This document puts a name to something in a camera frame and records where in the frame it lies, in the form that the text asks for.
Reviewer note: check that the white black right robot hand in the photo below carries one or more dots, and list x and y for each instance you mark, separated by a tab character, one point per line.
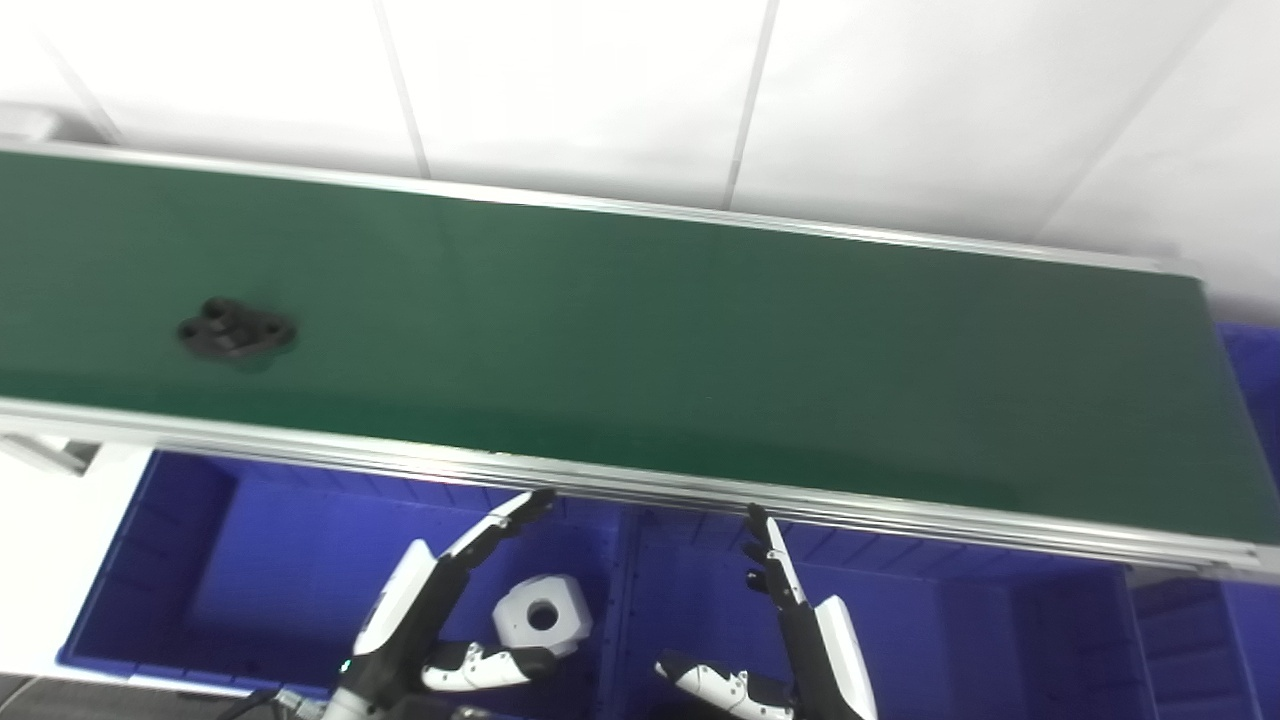
835	665

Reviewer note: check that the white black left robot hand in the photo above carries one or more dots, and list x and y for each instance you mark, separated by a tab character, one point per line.
400	625

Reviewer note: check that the black plastic part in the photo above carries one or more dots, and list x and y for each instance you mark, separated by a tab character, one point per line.
235	332

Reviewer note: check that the blue plastic bin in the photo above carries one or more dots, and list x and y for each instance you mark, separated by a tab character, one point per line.
280	570
950	650
1262	385

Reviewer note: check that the green conveyor belt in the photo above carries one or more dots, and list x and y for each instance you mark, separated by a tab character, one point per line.
800	508
640	350

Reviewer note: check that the white plastic part with hole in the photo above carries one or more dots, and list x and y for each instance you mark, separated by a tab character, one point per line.
568	600

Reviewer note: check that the aluminium conveyor support leg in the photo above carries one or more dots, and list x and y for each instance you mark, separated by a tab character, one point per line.
50	455

